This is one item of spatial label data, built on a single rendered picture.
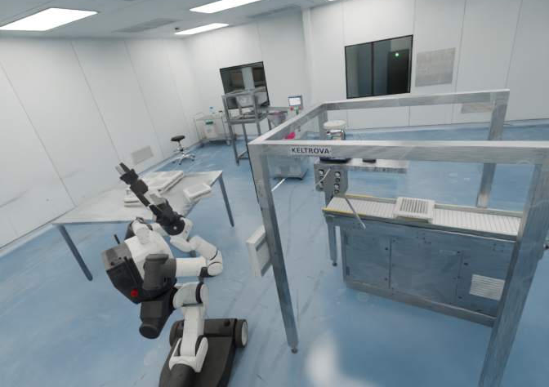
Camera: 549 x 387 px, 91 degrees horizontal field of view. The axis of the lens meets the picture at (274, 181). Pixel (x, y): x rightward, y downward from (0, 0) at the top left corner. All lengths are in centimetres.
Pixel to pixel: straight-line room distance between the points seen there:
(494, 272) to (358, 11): 574
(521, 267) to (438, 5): 605
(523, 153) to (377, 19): 597
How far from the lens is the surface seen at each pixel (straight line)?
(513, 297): 147
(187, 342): 221
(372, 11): 693
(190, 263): 146
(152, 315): 176
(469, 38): 704
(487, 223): 225
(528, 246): 132
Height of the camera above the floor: 199
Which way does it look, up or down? 24 degrees down
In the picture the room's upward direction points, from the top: 10 degrees counter-clockwise
